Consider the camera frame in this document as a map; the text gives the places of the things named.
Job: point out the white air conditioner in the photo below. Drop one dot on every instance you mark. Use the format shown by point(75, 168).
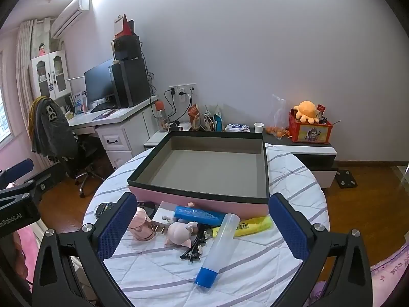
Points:
point(68, 17)

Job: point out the clear bottle with blue cap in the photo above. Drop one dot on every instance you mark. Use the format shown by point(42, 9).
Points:
point(220, 246)

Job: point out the blue tube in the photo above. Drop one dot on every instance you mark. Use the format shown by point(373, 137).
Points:
point(198, 215)

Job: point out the blue snack bag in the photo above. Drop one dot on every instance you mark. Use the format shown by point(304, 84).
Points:
point(219, 120)

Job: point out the pink printed blanket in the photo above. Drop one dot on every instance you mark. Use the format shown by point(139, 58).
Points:
point(389, 275)

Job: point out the red paper bag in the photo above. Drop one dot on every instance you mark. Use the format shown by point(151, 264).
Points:
point(126, 27)

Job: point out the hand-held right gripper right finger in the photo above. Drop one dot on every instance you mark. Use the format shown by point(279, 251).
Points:
point(289, 227)

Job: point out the black computer monitor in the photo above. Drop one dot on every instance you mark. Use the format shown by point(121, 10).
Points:
point(99, 80)

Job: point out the white paper cup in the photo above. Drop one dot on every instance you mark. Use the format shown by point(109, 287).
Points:
point(258, 128)

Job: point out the black speaker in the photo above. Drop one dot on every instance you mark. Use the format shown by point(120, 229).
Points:
point(127, 48)

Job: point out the pink box with dark rim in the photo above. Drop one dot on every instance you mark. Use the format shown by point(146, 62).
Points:
point(198, 166)

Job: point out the orange octopus plush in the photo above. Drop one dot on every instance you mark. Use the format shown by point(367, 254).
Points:
point(306, 110)

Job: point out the small doll in pink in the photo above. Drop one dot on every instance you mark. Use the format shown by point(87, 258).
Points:
point(42, 50)

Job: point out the white wall outlet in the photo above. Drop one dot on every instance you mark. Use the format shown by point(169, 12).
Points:
point(182, 91)

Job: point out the black computer tower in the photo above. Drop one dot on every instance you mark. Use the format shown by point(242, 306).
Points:
point(132, 83)

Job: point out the clear plastic bag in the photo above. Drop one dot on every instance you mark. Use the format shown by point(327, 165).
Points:
point(278, 110)

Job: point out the red printed box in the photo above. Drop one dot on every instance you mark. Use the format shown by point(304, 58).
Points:
point(310, 132)

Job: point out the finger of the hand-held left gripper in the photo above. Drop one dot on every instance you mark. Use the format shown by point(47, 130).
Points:
point(19, 168)
point(52, 176)

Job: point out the white snack bag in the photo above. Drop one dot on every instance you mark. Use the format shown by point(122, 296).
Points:
point(209, 120)

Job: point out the pink cup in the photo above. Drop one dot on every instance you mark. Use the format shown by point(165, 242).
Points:
point(142, 227)

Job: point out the black remote control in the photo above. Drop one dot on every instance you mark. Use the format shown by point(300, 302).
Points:
point(104, 210)

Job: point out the blue and white box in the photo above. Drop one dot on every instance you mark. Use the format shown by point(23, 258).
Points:
point(80, 102)

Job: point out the white glass-door cabinet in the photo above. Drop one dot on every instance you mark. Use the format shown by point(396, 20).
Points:
point(48, 70)

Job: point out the black hair clips bundle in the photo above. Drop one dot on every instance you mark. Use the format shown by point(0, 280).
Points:
point(193, 249)

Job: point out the wet wipes pack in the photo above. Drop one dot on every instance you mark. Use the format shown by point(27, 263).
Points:
point(237, 127)

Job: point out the black keyboard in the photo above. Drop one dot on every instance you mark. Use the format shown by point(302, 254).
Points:
point(104, 107)

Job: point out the black floor scale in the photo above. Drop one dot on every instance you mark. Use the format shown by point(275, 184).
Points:
point(345, 178)

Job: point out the black cylindrical device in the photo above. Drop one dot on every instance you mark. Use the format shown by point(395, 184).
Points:
point(175, 125)

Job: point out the white desk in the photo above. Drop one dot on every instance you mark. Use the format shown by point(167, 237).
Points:
point(127, 128)

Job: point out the orange snack bag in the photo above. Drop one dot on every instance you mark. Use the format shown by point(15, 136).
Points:
point(194, 116)

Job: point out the pink doll figurine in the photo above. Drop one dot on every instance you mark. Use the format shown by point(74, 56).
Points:
point(179, 233)

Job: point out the clear bottle with orange cap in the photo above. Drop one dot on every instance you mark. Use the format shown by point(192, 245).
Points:
point(161, 116)

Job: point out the pile of small oranges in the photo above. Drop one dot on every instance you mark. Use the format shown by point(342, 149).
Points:
point(278, 131)

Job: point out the pink fluffy blanket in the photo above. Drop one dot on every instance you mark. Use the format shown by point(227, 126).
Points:
point(22, 255)

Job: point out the yellow highlighter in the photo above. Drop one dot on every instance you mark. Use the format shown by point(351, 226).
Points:
point(252, 225)

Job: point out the small white box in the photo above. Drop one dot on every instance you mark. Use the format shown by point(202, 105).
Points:
point(164, 211)

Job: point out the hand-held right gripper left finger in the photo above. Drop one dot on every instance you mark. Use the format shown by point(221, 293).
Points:
point(116, 227)

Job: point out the window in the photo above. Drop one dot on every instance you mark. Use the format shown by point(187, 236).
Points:
point(4, 108)

